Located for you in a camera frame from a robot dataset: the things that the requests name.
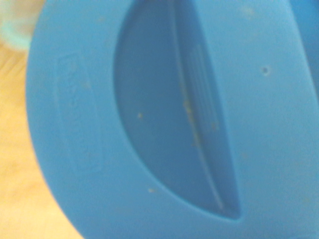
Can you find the translucent pitcher with blue lid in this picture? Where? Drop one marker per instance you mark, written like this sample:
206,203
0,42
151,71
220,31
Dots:
174,99

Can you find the teal-rimmed food storage box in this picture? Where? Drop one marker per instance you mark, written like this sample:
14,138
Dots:
12,32

